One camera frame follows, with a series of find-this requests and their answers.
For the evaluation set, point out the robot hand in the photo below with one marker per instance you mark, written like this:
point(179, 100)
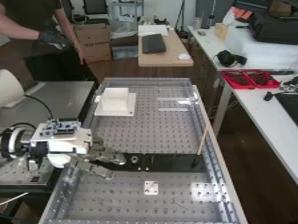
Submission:
point(67, 140)

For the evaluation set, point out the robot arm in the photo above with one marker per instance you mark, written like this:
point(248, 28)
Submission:
point(20, 138)

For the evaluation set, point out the small silver nut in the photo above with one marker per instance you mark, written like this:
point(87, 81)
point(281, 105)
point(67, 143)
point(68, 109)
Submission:
point(135, 160)

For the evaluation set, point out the small white box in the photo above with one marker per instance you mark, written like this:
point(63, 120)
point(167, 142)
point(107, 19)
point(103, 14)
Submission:
point(116, 100)

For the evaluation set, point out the small metal plate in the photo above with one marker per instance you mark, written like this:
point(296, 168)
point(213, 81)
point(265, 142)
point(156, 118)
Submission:
point(151, 187)

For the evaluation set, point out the black plate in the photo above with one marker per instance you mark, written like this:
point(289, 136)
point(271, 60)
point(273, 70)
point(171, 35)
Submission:
point(173, 163)

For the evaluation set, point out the cardboard box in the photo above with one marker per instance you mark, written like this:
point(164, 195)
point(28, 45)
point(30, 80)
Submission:
point(94, 41)

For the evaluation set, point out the thin stick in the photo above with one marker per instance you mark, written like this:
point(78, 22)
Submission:
point(204, 136)

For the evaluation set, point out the clear box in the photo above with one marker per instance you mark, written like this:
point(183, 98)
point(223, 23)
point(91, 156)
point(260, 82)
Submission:
point(213, 160)

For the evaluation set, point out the wooden desk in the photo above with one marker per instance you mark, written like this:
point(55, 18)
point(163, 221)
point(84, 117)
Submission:
point(171, 58)

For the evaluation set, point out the black keyboard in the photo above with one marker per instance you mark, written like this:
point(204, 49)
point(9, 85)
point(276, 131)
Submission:
point(154, 43)

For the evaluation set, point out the person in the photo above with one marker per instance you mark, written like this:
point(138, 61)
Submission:
point(27, 20)

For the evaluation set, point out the red tray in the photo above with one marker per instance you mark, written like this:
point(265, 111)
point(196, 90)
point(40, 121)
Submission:
point(265, 78)
point(239, 80)

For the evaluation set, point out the black headphones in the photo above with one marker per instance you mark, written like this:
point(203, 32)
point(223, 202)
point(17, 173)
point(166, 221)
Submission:
point(229, 58)

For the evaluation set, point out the white desk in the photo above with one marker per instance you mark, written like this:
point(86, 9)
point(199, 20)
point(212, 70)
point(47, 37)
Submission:
point(267, 55)

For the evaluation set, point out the black case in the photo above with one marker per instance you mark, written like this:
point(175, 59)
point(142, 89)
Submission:
point(275, 28)

